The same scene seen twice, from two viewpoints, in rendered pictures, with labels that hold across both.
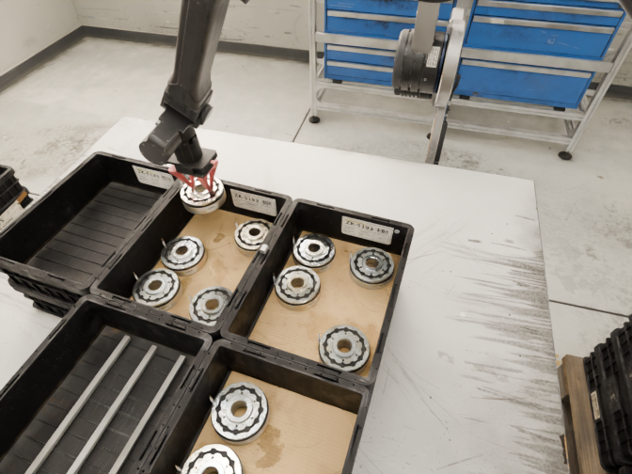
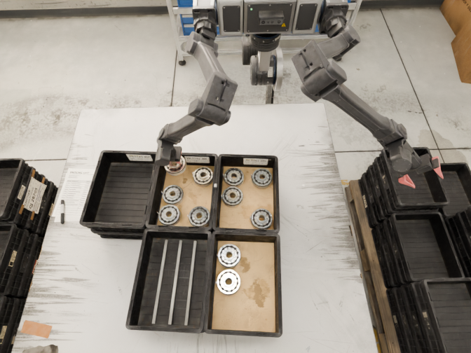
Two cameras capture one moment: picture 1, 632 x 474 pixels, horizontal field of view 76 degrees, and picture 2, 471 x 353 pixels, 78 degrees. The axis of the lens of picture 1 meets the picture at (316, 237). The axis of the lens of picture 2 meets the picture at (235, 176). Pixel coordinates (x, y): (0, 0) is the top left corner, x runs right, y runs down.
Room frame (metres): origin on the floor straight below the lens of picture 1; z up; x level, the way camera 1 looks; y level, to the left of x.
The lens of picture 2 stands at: (-0.04, 0.19, 2.17)
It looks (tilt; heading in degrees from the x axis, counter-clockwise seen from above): 62 degrees down; 344
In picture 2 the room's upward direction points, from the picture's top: 1 degrees counter-clockwise
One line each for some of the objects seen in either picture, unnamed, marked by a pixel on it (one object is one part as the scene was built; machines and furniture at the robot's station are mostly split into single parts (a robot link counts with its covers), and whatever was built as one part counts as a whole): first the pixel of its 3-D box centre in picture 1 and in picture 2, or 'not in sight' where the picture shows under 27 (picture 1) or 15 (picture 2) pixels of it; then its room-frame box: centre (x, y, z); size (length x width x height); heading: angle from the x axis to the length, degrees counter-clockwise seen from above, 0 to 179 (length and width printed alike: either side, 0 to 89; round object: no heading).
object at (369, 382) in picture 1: (326, 277); (247, 191); (0.50, -0.02, 0.92); 0.40 x 0.30 x 0.02; 160
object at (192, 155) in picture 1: (187, 148); (168, 150); (0.72, 0.27, 1.09); 0.10 x 0.07 x 0.07; 69
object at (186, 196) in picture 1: (201, 190); (174, 163); (0.72, 0.27, 0.97); 0.10 x 0.10 x 0.01
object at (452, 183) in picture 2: not in sight; (446, 195); (0.32, -1.47, 0.26); 0.40 x 0.30 x 0.23; 164
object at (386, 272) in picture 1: (371, 264); (261, 176); (0.57, -0.13, 0.86); 0.10 x 0.10 x 0.01
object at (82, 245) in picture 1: (102, 227); (125, 191); (0.70, 0.54, 0.87); 0.40 x 0.30 x 0.11; 160
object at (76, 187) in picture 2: not in sight; (78, 193); (0.87, 0.84, 0.70); 0.33 x 0.23 x 0.01; 164
